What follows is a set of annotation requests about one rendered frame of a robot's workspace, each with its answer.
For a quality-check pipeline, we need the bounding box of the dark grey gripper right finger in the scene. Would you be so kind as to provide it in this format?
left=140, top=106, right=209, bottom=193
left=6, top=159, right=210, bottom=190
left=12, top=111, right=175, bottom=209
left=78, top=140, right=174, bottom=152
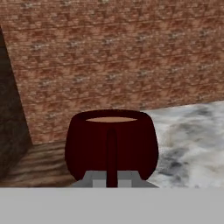
left=116, top=171, right=159, bottom=188

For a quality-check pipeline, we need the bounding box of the dark red cup of tea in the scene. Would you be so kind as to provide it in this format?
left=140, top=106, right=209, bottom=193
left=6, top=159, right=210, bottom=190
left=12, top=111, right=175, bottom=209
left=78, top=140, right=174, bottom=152
left=64, top=108, right=160, bottom=188

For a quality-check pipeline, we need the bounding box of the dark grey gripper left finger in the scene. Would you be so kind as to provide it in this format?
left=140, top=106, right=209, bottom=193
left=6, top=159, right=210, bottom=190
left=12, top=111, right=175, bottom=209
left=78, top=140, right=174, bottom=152
left=70, top=171, right=108, bottom=188

